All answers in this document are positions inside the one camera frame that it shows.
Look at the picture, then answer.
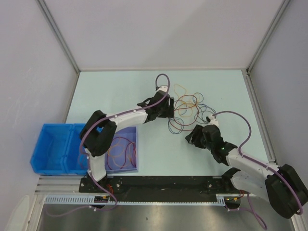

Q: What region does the purple plastic bin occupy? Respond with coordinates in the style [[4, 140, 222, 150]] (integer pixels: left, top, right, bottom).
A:
[[105, 127, 138, 174]]

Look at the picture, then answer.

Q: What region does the dark blue thin cable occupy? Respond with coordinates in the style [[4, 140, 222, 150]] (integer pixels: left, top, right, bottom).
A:
[[168, 92, 217, 134]]

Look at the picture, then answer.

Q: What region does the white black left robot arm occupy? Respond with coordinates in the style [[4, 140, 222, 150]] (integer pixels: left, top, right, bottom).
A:
[[79, 86, 174, 193]]

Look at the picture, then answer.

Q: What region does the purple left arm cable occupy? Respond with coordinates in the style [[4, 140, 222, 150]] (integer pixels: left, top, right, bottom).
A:
[[79, 73, 172, 210]]

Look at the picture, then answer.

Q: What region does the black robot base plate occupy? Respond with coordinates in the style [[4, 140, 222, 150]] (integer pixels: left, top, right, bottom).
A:
[[78, 175, 251, 202]]

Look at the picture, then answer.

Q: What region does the grey slotted cable duct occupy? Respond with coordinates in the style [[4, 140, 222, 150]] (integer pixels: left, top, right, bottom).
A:
[[45, 194, 225, 206]]

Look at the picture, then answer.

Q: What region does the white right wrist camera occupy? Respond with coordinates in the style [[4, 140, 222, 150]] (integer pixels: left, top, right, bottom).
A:
[[206, 115, 219, 127]]

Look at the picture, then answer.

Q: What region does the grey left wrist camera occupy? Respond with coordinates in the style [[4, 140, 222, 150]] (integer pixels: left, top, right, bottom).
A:
[[156, 85, 168, 92]]

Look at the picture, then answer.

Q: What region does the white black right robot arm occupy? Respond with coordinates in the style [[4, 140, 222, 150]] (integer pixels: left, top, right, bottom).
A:
[[185, 124, 308, 218]]

